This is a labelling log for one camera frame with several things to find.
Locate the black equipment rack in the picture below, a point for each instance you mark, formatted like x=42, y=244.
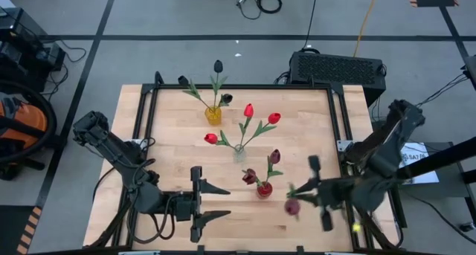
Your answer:
x=22, y=58

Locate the clear glass vase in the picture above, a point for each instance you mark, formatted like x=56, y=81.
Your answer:
x=240, y=154

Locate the black metal beam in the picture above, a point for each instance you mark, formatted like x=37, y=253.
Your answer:
x=439, y=160

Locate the black aluminium table frame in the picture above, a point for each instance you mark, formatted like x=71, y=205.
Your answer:
x=241, y=86

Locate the black artificial tulip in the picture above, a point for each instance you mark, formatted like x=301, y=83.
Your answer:
x=183, y=80
x=227, y=98
x=218, y=66

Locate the maroon artificial tulip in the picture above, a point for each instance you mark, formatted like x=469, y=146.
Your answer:
x=275, y=156
x=292, y=206
x=249, y=176

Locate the white paper sign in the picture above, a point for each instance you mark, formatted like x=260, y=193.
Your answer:
x=424, y=151

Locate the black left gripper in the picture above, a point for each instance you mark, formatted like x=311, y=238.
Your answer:
x=180, y=206

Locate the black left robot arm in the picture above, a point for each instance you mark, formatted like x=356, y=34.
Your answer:
x=115, y=151

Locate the orange vacuum cleaner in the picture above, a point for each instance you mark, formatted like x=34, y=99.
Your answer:
x=29, y=113

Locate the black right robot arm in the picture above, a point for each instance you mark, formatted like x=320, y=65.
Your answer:
x=386, y=154

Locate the silver mounting bracket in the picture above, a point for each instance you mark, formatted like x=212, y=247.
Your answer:
x=341, y=146
x=135, y=142

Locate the red glass vase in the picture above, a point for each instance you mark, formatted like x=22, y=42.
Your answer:
x=264, y=190

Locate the black computer case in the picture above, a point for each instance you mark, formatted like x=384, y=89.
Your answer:
x=334, y=71

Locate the orange black vacuum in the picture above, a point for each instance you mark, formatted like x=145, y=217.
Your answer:
x=39, y=96

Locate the yellow glass vase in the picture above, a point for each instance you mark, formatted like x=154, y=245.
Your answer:
x=213, y=116

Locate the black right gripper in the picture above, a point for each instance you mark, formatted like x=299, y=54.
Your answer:
x=334, y=193

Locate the black power plug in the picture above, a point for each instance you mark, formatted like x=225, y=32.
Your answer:
x=466, y=227

